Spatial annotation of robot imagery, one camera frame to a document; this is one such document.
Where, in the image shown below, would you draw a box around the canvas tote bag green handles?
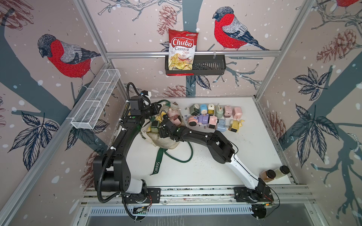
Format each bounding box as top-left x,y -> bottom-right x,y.
140,99 -> 194,175

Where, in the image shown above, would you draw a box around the pink face sharpener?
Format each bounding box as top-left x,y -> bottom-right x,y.
188,115 -> 199,127

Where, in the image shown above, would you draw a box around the purple sharpener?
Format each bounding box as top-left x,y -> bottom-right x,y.
198,114 -> 209,126

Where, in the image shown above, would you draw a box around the grey blue sharpener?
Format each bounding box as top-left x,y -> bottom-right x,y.
216,119 -> 228,132

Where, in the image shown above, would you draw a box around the pale green sharpener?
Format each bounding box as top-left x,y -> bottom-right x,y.
215,105 -> 224,119

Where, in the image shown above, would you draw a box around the yellow black square sharpener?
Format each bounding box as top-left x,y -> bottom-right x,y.
228,120 -> 244,133

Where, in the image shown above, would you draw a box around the pink square sharpener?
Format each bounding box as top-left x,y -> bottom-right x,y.
232,107 -> 243,121

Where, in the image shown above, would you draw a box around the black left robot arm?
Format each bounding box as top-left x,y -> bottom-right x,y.
93,82 -> 160,203

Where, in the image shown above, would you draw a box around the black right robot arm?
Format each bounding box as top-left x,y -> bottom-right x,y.
159,116 -> 274,204

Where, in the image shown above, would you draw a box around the bright yellow sharpener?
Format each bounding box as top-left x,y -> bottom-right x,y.
156,110 -> 167,122

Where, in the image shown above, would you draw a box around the pale pink sharpener in bag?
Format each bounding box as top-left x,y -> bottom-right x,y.
167,107 -> 180,119

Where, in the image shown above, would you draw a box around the red cassava chips bag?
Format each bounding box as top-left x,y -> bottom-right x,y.
166,30 -> 198,76

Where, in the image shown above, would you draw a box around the brown spice jar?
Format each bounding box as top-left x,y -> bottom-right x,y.
259,169 -> 276,183

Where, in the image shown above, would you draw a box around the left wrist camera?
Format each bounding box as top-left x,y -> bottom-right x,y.
141,90 -> 152,98

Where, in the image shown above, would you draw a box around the black wall basket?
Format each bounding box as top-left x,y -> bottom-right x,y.
165,55 -> 226,76

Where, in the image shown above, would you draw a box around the white wire mesh basket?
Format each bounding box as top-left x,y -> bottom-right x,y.
71,69 -> 120,130

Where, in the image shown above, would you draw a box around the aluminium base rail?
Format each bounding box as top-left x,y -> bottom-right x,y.
81,185 -> 312,217

